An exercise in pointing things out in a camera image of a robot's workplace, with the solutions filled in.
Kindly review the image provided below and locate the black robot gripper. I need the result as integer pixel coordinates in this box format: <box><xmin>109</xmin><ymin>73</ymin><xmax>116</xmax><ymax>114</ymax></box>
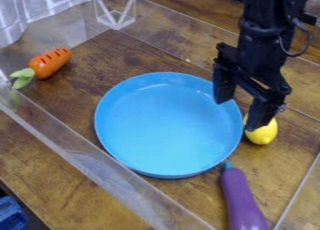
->
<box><xmin>212</xmin><ymin>18</ymin><xmax>291</xmax><ymax>132</ymax></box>

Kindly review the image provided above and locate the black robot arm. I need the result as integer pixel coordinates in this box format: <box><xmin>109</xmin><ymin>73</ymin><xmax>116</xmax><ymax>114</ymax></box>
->
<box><xmin>212</xmin><ymin>0</ymin><xmax>307</xmax><ymax>131</ymax></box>

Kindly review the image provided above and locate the orange toy carrot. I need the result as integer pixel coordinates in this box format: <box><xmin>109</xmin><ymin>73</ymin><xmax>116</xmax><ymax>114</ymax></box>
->
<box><xmin>9</xmin><ymin>47</ymin><xmax>71</xmax><ymax>90</ymax></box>

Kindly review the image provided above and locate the yellow toy lemon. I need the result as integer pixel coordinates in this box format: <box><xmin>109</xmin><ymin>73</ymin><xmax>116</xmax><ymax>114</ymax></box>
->
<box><xmin>243</xmin><ymin>119</ymin><xmax>278</xmax><ymax>145</ymax></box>

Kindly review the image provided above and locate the blue round plate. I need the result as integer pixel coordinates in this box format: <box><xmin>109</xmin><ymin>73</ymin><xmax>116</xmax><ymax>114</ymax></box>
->
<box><xmin>93</xmin><ymin>72</ymin><xmax>242</xmax><ymax>179</ymax></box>

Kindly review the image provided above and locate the purple toy eggplant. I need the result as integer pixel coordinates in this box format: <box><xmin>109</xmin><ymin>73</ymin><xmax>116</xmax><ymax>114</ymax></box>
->
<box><xmin>219</xmin><ymin>161</ymin><xmax>270</xmax><ymax>230</ymax></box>

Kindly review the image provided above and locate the white mesh curtain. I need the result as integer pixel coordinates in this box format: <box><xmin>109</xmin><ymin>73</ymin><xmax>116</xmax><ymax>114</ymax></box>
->
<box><xmin>0</xmin><ymin>0</ymin><xmax>91</xmax><ymax>49</ymax></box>

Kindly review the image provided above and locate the blue box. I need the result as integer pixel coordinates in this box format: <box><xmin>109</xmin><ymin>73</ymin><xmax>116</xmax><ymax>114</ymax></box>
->
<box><xmin>0</xmin><ymin>196</ymin><xmax>28</xmax><ymax>230</ymax></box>

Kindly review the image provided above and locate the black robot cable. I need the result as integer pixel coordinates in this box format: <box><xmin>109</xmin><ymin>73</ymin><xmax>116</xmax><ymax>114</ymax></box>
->
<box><xmin>275</xmin><ymin>17</ymin><xmax>313</xmax><ymax>58</ymax></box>

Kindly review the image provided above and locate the clear acrylic corner bracket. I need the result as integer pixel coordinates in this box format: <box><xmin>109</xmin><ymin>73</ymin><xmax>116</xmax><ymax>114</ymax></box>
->
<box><xmin>93</xmin><ymin>0</ymin><xmax>137</xmax><ymax>31</ymax></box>

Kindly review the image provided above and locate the clear acrylic front wall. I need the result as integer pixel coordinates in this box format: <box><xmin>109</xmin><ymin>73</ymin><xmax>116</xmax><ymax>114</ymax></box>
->
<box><xmin>0</xmin><ymin>70</ymin><xmax>216</xmax><ymax>230</ymax></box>

